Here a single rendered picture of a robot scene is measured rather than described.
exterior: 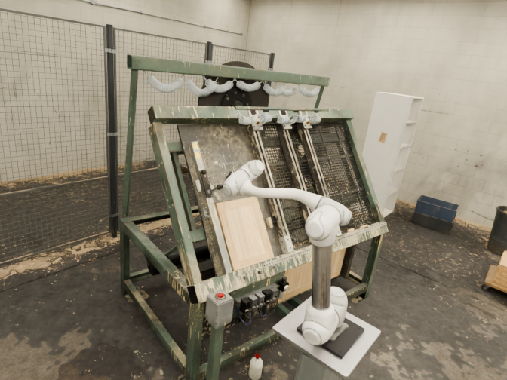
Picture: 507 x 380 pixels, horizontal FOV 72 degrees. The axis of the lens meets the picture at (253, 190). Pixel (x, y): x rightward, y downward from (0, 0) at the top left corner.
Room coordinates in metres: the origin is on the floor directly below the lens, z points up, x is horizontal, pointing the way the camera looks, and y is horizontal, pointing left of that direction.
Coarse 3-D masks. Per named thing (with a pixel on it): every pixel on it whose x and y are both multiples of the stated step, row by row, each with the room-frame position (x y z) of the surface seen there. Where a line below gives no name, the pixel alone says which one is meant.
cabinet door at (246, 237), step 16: (224, 208) 2.30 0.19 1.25; (240, 208) 2.38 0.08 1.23; (256, 208) 2.46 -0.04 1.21; (224, 224) 2.23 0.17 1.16; (240, 224) 2.31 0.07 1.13; (256, 224) 2.39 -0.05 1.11; (240, 240) 2.23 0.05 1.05; (256, 240) 2.31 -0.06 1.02; (240, 256) 2.16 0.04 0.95; (256, 256) 2.23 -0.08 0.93; (272, 256) 2.31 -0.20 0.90
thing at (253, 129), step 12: (252, 132) 2.80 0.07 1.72; (252, 144) 2.79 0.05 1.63; (264, 156) 2.72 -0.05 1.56; (264, 168) 2.66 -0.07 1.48; (264, 180) 2.64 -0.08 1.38; (276, 204) 2.53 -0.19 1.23; (276, 216) 2.49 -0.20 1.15; (276, 228) 2.48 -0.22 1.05; (288, 240) 2.42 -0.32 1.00; (288, 252) 2.36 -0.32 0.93
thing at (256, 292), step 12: (276, 276) 2.22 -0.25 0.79; (240, 288) 2.00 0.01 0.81; (252, 288) 2.07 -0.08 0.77; (264, 288) 2.13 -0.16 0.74; (276, 288) 2.16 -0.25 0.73; (288, 288) 2.19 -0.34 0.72; (240, 300) 1.96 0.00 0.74; (252, 300) 1.95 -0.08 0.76; (264, 300) 2.04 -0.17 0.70; (240, 312) 2.02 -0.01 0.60
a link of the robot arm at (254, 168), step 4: (256, 160) 2.00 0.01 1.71; (244, 164) 2.01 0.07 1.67; (248, 164) 1.99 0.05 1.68; (252, 164) 1.97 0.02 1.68; (256, 164) 1.97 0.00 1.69; (260, 164) 1.98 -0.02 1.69; (240, 168) 1.99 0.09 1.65; (244, 168) 1.97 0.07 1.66; (248, 168) 1.97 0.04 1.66; (252, 168) 1.96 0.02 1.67; (256, 168) 1.95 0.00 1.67; (260, 168) 1.97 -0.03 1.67; (248, 172) 1.95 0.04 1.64; (252, 172) 1.96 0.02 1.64; (256, 172) 1.96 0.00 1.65; (260, 172) 1.97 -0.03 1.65; (252, 176) 1.96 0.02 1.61; (256, 176) 1.98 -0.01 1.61; (252, 180) 1.98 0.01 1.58
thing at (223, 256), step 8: (192, 144) 2.42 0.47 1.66; (192, 152) 2.40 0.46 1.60; (200, 152) 2.42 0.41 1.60; (200, 160) 2.38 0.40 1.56; (200, 168) 2.34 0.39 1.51; (200, 176) 2.31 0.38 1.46; (200, 184) 2.31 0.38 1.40; (208, 200) 2.24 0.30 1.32; (208, 208) 2.21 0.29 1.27; (216, 216) 2.20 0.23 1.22; (216, 224) 2.17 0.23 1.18; (216, 232) 2.13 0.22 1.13; (216, 240) 2.12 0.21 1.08; (224, 248) 2.10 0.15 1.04; (224, 256) 2.07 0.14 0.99; (224, 264) 2.04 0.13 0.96; (224, 272) 2.02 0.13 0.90
